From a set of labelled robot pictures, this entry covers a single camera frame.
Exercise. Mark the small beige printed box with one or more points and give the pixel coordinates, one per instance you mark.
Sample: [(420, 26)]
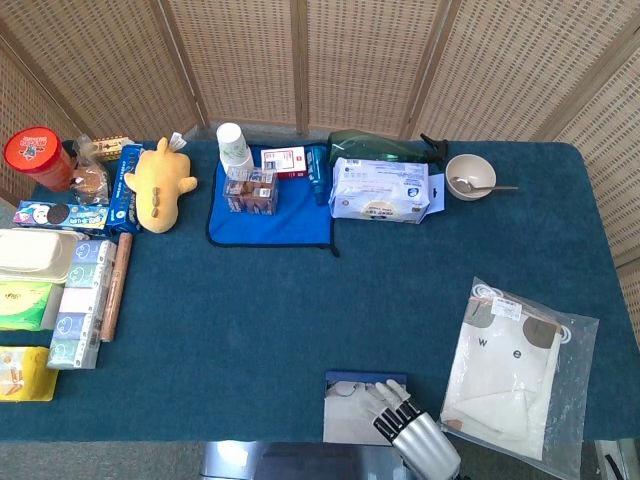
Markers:
[(112, 147)]

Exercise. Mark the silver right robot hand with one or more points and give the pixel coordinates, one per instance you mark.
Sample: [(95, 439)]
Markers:
[(425, 445)]

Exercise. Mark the yellow plush toy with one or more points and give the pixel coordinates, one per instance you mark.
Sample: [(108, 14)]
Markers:
[(157, 190)]

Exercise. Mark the blue plastic bottle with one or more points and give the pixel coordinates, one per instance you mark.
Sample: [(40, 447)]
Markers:
[(316, 170)]

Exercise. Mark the pastel pocket tissue multipack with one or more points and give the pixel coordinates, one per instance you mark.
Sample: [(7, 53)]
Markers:
[(80, 300)]

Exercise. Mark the white blue tissue pack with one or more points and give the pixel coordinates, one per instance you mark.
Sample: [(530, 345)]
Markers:
[(380, 190)]

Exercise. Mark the red lidded canister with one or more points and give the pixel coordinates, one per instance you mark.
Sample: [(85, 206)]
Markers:
[(35, 150)]

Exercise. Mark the thin-framed eyeglasses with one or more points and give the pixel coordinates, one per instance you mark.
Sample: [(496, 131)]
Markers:
[(340, 389)]

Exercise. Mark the bagged brown bread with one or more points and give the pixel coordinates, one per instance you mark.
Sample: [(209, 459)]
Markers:
[(90, 182)]

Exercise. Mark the clear bag with white cloth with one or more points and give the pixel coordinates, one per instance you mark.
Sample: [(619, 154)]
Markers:
[(510, 360)]

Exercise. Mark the metal spoon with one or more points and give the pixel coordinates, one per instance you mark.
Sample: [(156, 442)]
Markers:
[(462, 184)]

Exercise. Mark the blue cloth with black edge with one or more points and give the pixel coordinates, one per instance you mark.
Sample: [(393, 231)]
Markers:
[(270, 227)]

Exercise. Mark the woven bamboo folding screen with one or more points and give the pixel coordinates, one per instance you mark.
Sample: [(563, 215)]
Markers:
[(360, 60)]

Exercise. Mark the red and white small box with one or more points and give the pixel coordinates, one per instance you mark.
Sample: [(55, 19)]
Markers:
[(282, 160)]

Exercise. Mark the oreo cookie box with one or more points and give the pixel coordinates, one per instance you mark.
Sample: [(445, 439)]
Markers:
[(60, 215)]

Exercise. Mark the yellow snack packet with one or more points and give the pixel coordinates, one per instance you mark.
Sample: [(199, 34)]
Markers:
[(35, 375)]

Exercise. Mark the wooden rolling pin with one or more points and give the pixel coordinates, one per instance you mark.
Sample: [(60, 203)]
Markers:
[(117, 285)]

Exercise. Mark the dark blue snack box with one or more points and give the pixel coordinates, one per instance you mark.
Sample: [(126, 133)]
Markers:
[(122, 200)]

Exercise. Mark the white clamshell food container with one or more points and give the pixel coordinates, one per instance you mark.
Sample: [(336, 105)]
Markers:
[(30, 255)]

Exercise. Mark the beige bowl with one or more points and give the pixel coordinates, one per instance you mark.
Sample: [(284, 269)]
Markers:
[(475, 167)]

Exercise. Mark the clear coffee capsule box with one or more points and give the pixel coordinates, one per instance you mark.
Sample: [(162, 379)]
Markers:
[(250, 192)]

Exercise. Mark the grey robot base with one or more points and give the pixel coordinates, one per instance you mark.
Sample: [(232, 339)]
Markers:
[(300, 462)]

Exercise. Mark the white paper cup stack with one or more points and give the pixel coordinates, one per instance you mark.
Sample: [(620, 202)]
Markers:
[(231, 145)]

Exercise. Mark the green spray bottle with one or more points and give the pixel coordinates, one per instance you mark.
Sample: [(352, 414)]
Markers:
[(365, 145)]

